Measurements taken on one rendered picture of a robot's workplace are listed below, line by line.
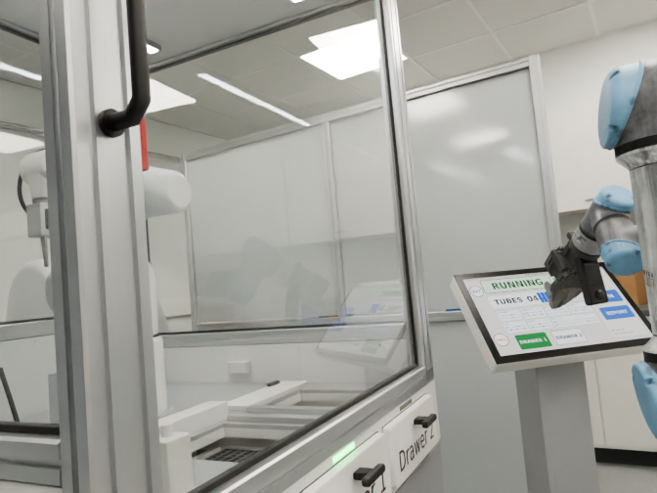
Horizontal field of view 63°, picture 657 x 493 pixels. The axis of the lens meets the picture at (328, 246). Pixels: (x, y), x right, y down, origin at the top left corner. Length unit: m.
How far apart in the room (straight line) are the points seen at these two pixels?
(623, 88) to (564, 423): 1.11
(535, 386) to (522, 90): 1.25
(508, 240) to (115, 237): 1.98
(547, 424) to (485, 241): 0.92
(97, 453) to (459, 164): 2.11
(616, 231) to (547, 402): 0.66
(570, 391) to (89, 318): 1.46
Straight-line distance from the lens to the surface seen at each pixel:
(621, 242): 1.19
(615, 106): 0.86
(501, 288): 1.67
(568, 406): 1.75
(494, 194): 2.38
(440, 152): 2.48
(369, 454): 0.96
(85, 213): 0.51
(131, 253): 0.55
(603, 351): 1.67
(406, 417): 1.14
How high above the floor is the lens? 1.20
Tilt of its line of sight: 4 degrees up
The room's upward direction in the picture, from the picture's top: 5 degrees counter-clockwise
